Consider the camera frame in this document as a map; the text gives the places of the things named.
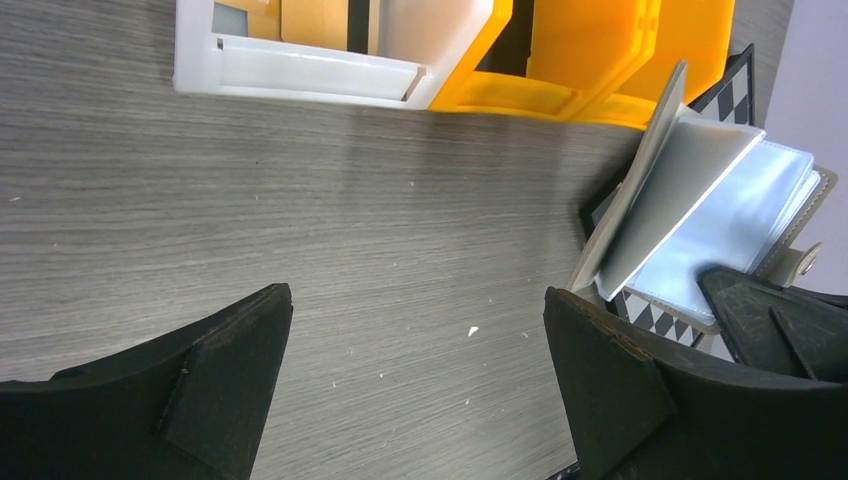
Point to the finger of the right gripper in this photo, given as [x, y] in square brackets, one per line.
[784, 330]

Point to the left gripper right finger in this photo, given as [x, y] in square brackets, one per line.
[640, 406]

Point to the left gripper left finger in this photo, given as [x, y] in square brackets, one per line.
[189, 404]

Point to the wooden cards in white bin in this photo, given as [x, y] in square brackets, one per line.
[345, 25]

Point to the black white checkerboard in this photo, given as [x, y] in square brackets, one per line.
[687, 152]

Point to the right orange plastic bin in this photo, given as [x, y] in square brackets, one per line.
[696, 32]

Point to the orange plastic bin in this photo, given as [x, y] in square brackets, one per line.
[580, 53]
[696, 32]

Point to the middle orange plastic bin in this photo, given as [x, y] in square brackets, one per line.
[580, 53]

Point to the white plastic bin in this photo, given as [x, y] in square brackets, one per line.
[421, 42]

